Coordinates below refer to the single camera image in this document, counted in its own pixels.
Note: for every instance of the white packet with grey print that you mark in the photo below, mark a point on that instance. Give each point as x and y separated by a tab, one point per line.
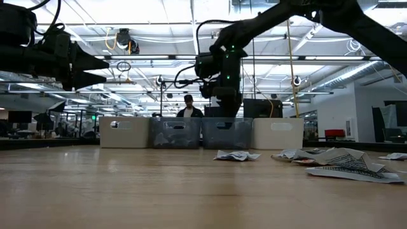
295	154
323	150
237	156
353	168

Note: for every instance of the person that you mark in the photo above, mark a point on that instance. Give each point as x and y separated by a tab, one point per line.
189	111

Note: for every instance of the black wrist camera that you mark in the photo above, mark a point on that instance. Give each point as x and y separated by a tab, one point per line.
55	43
208	65

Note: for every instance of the black equipment crate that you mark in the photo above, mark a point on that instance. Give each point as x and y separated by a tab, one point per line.
260	108

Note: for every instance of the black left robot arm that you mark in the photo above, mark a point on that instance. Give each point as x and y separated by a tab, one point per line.
16	22

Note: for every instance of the red tool cart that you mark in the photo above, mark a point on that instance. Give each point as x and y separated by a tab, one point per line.
334	133

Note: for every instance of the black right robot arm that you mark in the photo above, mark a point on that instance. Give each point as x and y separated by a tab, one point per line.
365	28

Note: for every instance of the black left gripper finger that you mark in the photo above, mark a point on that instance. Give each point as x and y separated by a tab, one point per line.
82	81
84	61

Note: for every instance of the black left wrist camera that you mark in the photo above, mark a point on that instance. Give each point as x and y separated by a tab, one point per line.
55	43

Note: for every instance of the black equipment box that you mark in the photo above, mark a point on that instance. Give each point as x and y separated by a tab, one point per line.
211	112

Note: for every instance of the grey plastic bin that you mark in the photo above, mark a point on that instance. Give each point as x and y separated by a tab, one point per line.
227	140
175	138

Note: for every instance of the black softbox lamp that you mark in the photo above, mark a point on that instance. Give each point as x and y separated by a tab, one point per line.
44	121
58	106

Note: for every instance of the long linear ceiling light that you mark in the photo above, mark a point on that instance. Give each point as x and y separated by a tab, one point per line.
140	57

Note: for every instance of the white plastic bin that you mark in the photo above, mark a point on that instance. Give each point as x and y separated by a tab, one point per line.
278	138
127	135

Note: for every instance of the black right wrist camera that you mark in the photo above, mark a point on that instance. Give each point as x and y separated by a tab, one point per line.
208	65

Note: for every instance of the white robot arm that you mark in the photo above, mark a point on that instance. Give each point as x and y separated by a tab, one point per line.
78	127

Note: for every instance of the white packet with blue print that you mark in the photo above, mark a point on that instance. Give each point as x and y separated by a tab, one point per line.
395	156

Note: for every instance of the black computer monitor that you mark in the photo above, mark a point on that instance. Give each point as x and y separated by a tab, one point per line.
19	117

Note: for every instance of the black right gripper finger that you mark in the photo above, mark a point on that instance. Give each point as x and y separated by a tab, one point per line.
236	105
226	108

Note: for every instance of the white packet with red print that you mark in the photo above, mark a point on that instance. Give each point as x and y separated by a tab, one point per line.
303	162

